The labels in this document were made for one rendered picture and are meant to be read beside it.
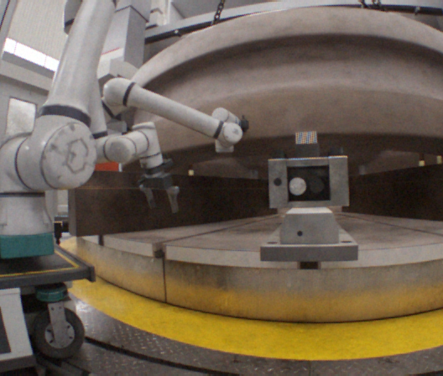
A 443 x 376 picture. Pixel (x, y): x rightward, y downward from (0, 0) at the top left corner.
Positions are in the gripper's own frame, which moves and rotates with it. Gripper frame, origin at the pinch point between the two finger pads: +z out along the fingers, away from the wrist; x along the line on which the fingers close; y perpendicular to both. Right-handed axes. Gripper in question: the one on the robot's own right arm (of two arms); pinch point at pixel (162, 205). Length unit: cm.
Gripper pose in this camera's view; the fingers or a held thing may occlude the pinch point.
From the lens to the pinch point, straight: 115.1
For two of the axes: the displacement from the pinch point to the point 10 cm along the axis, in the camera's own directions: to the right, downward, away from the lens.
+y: -5.4, 3.9, -7.4
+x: 8.3, 0.8, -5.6
